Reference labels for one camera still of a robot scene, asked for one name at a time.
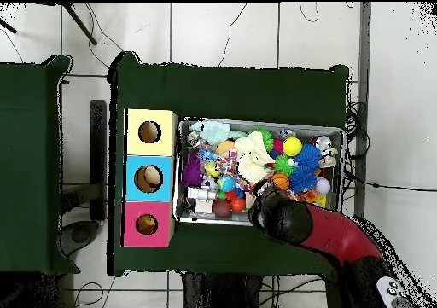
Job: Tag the orange toy basketball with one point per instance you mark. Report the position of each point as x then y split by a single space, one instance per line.
280 181

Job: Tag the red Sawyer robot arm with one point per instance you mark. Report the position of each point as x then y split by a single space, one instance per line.
334 233

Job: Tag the yellow tennis ball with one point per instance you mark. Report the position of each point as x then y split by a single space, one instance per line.
292 146

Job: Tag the silver plastic toy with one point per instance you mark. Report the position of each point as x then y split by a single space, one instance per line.
201 193

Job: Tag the yellow plush toy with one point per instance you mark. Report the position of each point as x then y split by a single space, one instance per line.
146 223

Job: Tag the cream waffle cloth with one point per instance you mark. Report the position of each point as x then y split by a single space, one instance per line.
252 158

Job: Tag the purple spiky ball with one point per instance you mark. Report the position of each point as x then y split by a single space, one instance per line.
192 171

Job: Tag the wooden box with three holes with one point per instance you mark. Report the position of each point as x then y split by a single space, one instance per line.
150 151

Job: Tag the black tripod leg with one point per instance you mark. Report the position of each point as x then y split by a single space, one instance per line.
80 23
8 26

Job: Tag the green cloth side table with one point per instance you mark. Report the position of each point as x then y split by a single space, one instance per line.
24 168

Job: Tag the mint green waffle cloth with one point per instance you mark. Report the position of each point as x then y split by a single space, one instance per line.
213 132

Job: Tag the shallow clear mesh bin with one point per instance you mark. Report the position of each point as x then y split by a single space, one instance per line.
211 219

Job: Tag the white toy baseball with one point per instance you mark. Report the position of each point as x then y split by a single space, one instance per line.
322 185

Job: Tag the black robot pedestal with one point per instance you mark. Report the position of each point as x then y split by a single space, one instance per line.
218 294

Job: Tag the crushed clear water bottle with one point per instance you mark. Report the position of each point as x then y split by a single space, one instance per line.
206 155

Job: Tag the blue spiky puffer ball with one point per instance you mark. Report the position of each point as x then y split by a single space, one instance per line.
302 179

